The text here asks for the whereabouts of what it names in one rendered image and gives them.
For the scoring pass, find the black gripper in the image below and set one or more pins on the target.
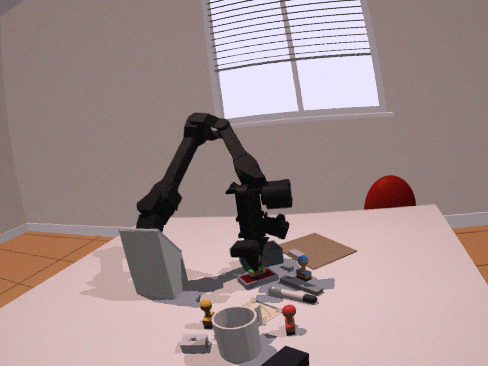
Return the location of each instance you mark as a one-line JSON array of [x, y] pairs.
[[252, 245]]

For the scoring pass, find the brown flat board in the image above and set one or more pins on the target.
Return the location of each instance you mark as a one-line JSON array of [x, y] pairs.
[[319, 250]]

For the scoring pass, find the grey mug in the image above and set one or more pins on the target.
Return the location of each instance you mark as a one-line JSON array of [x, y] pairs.
[[236, 331]]

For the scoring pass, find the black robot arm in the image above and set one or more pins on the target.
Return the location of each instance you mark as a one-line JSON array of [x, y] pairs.
[[161, 202]]

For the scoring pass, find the dark grey flat bar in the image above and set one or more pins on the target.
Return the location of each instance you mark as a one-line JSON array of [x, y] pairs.
[[301, 285]]

